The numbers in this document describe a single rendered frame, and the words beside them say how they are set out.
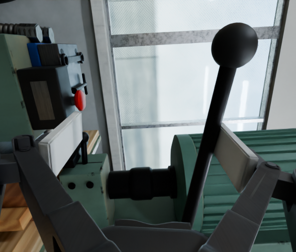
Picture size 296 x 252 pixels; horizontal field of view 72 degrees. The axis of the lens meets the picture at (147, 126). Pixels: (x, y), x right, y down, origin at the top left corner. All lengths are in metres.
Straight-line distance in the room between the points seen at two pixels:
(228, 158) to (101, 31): 1.48
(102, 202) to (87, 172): 0.06
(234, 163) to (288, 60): 1.82
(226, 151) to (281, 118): 1.91
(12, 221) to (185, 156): 0.24
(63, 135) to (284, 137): 0.35
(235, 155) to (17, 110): 0.26
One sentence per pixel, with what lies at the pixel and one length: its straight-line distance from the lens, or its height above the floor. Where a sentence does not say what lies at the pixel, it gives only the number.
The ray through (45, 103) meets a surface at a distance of 0.29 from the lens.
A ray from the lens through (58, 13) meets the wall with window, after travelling 1.74.
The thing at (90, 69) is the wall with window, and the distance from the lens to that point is 1.68.
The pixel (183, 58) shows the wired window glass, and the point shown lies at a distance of 1.73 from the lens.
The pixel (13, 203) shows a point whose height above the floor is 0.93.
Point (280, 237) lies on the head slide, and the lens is 0.47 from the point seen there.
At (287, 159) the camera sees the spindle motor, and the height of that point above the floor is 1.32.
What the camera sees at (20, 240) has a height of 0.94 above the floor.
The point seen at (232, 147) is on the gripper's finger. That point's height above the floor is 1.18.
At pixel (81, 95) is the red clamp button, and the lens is 0.30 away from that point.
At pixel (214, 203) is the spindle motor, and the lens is 0.33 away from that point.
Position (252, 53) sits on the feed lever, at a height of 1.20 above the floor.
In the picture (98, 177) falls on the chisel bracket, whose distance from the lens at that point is 0.35.
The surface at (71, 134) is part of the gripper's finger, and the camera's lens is 0.18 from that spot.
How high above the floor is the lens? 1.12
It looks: level
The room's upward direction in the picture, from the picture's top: 87 degrees clockwise
